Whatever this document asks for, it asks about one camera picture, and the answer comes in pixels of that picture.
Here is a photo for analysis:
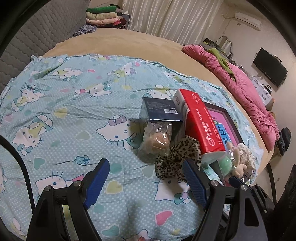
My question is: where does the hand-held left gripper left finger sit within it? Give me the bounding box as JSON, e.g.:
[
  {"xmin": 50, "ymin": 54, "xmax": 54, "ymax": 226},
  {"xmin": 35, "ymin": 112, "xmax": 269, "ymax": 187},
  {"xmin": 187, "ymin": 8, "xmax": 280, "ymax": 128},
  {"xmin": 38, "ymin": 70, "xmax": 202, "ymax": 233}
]
[{"xmin": 26, "ymin": 158, "xmax": 110, "ymax": 241}]

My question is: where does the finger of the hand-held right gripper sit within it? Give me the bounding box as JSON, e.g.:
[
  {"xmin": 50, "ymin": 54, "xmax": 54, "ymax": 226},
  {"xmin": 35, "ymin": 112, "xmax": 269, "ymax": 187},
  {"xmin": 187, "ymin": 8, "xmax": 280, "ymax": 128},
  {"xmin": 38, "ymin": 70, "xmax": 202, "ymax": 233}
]
[{"xmin": 228, "ymin": 176, "xmax": 253, "ymax": 189}]

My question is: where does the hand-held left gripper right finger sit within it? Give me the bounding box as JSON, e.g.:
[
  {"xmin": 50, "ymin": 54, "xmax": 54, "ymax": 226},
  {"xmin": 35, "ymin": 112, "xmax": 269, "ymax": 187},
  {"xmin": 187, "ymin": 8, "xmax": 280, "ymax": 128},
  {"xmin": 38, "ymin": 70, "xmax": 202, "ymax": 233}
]
[{"xmin": 183, "ymin": 158, "xmax": 264, "ymax": 241}]

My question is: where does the pink plush rabbit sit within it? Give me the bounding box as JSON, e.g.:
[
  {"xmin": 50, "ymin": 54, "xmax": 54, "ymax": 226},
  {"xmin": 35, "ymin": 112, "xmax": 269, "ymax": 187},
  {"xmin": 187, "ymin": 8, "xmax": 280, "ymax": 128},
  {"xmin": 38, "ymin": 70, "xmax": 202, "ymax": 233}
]
[{"xmin": 225, "ymin": 141, "xmax": 247, "ymax": 179}]

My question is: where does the green puff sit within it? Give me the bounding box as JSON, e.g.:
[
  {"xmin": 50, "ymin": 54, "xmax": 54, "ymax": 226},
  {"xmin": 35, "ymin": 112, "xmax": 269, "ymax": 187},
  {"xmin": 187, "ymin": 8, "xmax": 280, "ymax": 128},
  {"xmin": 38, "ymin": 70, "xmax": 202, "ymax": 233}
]
[{"xmin": 217, "ymin": 148, "xmax": 234, "ymax": 176}]

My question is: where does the cream floral scrunchie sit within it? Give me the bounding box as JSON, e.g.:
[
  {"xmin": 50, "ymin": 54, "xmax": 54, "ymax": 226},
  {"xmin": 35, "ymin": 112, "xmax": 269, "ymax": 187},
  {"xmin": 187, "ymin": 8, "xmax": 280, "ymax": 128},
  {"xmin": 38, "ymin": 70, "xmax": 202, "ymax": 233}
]
[{"xmin": 238, "ymin": 143, "xmax": 257, "ymax": 174}]

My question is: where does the leopard print scrunchie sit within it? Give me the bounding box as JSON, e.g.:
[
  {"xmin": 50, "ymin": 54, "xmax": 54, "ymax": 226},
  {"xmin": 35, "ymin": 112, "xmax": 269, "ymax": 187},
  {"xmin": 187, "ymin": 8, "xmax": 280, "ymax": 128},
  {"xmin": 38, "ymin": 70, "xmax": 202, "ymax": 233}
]
[{"xmin": 155, "ymin": 136, "xmax": 203, "ymax": 180}]

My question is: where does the dark box with pink inside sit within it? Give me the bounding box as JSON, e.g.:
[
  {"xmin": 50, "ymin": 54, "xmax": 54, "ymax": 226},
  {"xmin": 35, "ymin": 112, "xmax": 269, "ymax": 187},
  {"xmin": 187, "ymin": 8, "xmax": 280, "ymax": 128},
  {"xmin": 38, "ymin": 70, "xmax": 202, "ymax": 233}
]
[{"xmin": 203, "ymin": 102, "xmax": 245, "ymax": 186}]

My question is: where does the mint printed cloth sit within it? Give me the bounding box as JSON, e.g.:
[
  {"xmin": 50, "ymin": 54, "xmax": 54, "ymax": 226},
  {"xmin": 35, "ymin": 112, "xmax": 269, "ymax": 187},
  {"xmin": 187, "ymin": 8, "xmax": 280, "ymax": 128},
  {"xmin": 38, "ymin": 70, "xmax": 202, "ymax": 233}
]
[{"xmin": 203, "ymin": 166, "xmax": 222, "ymax": 183}]

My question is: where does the blue printed card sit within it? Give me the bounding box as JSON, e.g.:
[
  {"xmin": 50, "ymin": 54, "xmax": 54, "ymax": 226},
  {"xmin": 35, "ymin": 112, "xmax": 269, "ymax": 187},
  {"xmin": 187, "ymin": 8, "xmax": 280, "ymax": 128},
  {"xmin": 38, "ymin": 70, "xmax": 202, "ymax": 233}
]
[{"xmin": 216, "ymin": 124, "xmax": 229, "ymax": 144}]

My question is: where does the brown puff in plastic bag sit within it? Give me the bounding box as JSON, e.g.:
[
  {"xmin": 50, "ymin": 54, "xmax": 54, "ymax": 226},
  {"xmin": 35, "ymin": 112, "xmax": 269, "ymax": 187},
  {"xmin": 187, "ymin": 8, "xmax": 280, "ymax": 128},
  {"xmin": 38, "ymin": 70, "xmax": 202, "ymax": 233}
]
[{"xmin": 138, "ymin": 122, "xmax": 173, "ymax": 164}]

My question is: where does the red tissue pack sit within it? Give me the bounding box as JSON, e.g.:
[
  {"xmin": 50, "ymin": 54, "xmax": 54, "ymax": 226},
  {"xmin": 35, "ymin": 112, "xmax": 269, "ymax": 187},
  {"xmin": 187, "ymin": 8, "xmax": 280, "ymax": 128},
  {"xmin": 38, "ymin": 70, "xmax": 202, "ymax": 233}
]
[{"xmin": 171, "ymin": 88, "xmax": 228, "ymax": 167}]

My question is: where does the black bag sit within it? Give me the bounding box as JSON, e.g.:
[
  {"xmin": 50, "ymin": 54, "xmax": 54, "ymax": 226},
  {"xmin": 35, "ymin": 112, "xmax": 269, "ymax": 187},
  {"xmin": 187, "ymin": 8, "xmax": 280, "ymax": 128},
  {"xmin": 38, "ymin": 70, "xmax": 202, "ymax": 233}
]
[{"xmin": 276, "ymin": 127, "xmax": 292, "ymax": 156}]

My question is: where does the black box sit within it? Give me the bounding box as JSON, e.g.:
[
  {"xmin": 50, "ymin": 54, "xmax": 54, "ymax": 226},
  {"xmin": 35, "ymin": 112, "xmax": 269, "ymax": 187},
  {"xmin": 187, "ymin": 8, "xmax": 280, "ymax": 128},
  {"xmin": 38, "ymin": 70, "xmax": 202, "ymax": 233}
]
[{"xmin": 139, "ymin": 97, "xmax": 185, "ymax": 142}]

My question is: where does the cat-printed light blue blanket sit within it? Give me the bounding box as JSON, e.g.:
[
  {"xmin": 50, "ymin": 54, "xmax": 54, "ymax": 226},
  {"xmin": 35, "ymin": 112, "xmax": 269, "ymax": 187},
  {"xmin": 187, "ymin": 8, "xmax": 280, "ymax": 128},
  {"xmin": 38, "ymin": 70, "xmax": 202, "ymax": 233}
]
[{"xmin": 0, "ymin": 53, "xmax": 264, "ymax": 241}]

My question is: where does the pink quilt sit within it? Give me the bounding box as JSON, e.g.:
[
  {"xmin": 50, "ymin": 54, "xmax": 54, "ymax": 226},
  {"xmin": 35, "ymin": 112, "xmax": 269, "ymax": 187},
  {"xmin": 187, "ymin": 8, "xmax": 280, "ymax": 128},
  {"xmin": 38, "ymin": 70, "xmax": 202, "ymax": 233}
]
[{"xmin": 182, "ymin": 44, "xmax": 280, "ymax": 142}]

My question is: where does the black monitor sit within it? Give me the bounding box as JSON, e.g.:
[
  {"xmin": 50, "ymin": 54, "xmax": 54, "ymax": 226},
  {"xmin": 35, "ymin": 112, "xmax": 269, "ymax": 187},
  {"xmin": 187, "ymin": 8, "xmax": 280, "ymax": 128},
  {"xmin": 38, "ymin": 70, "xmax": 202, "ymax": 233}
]
[{"xmin": 253, "ymin": 47, "xmax": 288, "ymax": 88}]

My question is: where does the green cloth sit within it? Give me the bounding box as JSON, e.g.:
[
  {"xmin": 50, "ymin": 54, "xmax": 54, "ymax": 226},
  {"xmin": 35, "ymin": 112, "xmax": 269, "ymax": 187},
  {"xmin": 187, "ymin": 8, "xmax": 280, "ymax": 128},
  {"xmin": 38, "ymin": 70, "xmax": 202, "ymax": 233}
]
[{"xmin": 207, "ymin": 47, "xmax": 236, "ymax": 81}]

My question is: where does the beige bed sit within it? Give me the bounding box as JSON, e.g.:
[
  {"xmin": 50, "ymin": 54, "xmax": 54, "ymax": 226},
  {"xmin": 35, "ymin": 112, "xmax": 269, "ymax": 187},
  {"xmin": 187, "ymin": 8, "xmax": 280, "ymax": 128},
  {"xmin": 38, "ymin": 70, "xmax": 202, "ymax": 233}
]
[{"xmin": 42, "ymin": 28, "xmax": 273, "ymax": 163}]

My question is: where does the dark patterned cloth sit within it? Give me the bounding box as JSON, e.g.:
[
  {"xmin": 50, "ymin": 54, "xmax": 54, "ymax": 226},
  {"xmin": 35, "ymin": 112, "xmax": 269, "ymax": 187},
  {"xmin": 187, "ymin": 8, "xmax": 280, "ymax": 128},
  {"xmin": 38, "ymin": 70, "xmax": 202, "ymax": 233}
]
[{"xmin": 72, "ymin": 25, "xmax": 97, "ymax": 37}]

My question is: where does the white air conditioner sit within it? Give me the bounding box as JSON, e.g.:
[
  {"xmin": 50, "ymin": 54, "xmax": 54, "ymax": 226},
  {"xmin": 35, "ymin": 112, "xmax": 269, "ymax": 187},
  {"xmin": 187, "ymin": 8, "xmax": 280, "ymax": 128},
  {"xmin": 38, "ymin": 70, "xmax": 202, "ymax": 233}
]
[{"xmin": 234, "ymin": 12, "xmax": 263, "ymax": 29}]

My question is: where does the grey quilted headboard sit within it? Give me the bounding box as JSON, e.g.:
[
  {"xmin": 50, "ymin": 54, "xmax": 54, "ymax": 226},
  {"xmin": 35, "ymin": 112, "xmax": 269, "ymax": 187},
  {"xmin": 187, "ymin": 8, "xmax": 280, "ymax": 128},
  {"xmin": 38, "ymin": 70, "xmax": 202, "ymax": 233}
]
[{"xmin": 0, "ymin": 0, "xmax": 90, "ymax": 93}]

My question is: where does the cream curtain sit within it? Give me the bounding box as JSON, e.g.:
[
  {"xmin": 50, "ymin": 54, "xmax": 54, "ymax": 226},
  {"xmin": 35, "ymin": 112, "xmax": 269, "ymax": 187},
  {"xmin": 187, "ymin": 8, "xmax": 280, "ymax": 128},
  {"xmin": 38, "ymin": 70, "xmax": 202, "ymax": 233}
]
[{"xmin": 121, "ymin": 0, "xmax": 225, "ymax": 45}]

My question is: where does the stack of folded clothes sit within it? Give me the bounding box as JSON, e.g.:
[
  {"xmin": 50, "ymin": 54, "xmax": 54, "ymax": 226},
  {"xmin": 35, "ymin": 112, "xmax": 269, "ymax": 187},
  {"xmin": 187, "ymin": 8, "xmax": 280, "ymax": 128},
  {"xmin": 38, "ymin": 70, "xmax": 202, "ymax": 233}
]
[{"xmin": 85, "ymin": 5, "xmax": 130, "ymax": 29}]

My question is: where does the black metal frame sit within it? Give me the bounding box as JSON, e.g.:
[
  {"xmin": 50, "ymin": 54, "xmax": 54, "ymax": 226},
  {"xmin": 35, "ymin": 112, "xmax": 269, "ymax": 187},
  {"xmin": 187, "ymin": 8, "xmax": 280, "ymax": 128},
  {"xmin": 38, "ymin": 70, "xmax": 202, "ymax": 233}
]
[{"xmin": 267, "ymin": 162, "xmax": 277, "ymax": 204}]

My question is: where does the black cable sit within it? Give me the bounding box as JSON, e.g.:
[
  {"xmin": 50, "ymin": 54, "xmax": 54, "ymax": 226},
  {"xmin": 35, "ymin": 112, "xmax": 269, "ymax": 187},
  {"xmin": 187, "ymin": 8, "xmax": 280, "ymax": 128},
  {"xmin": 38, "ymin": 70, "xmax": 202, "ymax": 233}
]
[{"xmin": 0, "ymin": 136, "xmax": 35, "ymax": 209}]

